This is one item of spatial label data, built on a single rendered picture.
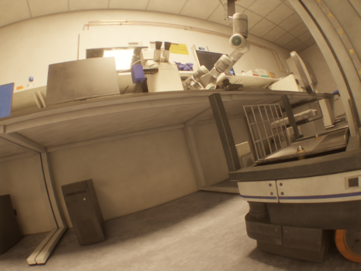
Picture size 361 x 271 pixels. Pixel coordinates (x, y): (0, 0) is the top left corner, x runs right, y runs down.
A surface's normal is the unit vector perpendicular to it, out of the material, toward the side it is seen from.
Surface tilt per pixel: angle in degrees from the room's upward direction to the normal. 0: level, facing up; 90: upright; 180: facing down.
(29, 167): 90
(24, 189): 90
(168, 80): 91
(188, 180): 90
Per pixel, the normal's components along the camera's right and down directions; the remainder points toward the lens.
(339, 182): -0.85, 0.16
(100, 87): 0.40, -0.28
